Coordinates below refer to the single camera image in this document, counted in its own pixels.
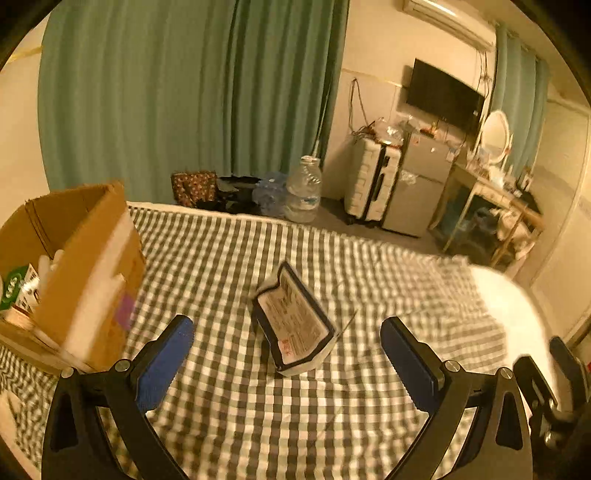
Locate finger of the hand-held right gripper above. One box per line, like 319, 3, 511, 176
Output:
512, 355, 563, 417
549, 336, 590, 412

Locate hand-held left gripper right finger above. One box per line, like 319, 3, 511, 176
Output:
379, 316, 534, 480

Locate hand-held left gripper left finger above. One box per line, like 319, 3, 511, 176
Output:
41, 315, 195, 480

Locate black-edged printed pouch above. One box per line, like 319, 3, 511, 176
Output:
252, 261, 339, 378

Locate brown cardboard box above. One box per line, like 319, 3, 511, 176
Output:
0, 181, 147, 376

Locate green checked blanket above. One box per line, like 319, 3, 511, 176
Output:
0, 205, 514, 480

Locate wooden chair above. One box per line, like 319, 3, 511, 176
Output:
489, 194, 546, 269

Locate pale clothes pile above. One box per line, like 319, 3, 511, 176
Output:
494, 208, 533, 260

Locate white louvered wardrobe doors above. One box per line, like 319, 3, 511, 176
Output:
512, 99, 591, 343

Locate brown patterned bag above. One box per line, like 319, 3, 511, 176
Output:
171, 171, 219, 208

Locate grey two-door fridge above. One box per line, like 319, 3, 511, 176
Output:
382, 131, 456, 239

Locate black bag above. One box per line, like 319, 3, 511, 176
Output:
216, 175, 259, 215

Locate white suitcase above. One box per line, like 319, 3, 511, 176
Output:
344, 136, 402, 225

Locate white dressing table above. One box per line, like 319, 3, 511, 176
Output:
429, 161, 523, 260

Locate pack of water bottles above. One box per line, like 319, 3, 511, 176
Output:
252, 173, 289, 219

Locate large clear water bottle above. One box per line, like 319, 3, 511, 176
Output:
284, 156, 322, 224

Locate plastic bags on suitcase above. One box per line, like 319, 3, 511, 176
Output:
355, 117, 410, 147

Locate white oval vanity mirror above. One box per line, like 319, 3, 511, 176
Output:
475, 110, 514, 168

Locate wide green curtain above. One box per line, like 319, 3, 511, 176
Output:
38, 0, 350, 205

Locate narrow green curtain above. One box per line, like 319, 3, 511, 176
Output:
489, 23, 553, 177

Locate white air conditioner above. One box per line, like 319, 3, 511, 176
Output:
403, 0, 498, 50

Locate hanging wall cable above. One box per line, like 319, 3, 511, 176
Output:
348, 78, 371, 140

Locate black wall television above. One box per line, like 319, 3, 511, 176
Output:
406, 58, 486, 133

